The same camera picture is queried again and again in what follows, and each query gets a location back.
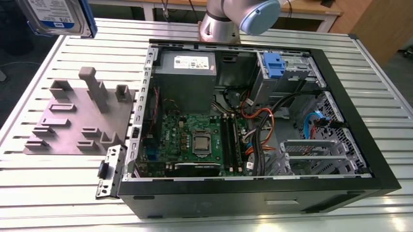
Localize blue plastic drive latch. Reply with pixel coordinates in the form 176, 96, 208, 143
264, 52, 287, 79

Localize grey parts rack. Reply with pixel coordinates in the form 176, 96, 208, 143
23, 67, 137, 157

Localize hard disk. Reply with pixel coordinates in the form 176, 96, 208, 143
22, 0, 99, 39

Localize black open PC case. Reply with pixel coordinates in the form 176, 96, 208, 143
118, 38, 403, 220

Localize CPU socket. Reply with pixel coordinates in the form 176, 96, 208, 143
190, 129, 217, 158

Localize wooden desk white frame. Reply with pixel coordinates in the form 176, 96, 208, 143
142, 0, 343, 33

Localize power wire with black plugs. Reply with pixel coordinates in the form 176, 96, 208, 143
312, 116, 348, 130

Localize grey power supply unit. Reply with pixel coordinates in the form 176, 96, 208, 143
152, 50, 218, 114

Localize blue data wire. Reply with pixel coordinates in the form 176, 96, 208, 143
303, 110, 333, 141

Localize silver CPU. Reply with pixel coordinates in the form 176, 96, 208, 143
193, 136, 213, 154

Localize black cable bundle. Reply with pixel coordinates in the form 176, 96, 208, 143
251, 89, 324, 176

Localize thin red twisted wire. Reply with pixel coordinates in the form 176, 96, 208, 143
152, 86, 162, 124

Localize metal optical drive cage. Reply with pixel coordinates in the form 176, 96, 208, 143
252, 50, 325, 107

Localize black RAM slot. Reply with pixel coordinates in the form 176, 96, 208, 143
230, 115, 244, 170
221, 115, 236, 170

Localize orange power wires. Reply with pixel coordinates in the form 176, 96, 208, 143
243, 107, 279, 155

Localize wooden cabinet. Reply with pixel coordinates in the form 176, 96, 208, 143
329, 0, 413, 65

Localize green motherboard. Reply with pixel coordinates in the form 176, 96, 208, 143
136, 113, 256, 177

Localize metal disk bay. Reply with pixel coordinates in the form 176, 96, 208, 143
280, 139, 369, 176

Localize metal expansion card retainer bracket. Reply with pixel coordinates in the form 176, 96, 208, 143
95, 144, 128, 200

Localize black graphics card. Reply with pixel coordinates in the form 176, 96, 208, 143
165, 162, 222, 177

